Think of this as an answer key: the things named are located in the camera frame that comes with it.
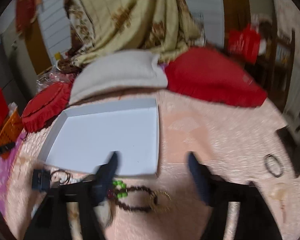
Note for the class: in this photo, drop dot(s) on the orange plastic basket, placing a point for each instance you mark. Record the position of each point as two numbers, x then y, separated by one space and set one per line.
11 128

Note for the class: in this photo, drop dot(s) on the purple floral bedsheet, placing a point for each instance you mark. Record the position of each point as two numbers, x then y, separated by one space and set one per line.
5 170

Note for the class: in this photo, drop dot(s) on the red ruffled pillow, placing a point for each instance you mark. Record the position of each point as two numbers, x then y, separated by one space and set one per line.
45 106
206 74

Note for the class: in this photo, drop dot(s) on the red chinese knot decoration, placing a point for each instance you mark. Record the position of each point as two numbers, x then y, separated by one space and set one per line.
25 14

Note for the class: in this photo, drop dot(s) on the beige pillow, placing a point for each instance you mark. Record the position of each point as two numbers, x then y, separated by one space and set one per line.
121 70

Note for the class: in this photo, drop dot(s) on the red shopping bag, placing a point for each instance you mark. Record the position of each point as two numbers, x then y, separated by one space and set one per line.
244 44

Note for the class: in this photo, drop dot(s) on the pink quilted bedspread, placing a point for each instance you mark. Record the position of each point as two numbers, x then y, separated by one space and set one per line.
239 144

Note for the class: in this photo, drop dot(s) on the red ruffled pillow right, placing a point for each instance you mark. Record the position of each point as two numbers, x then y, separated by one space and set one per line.
206 74

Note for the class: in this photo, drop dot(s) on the blue hair claw clip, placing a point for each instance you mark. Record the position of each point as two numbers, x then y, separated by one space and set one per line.
41 180

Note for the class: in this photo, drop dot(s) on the floral beige quilt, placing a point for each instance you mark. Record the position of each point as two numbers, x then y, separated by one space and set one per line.
102 27

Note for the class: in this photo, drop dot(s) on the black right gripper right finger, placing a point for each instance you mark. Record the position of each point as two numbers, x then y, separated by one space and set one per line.
201 175

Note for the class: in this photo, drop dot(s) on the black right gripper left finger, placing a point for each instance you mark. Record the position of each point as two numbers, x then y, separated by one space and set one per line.
104 178

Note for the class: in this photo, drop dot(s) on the red ruffled pillow left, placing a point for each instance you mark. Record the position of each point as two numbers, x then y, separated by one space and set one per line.
45 106

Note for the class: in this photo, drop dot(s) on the white shallow tray box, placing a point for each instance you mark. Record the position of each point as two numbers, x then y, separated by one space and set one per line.
84 137

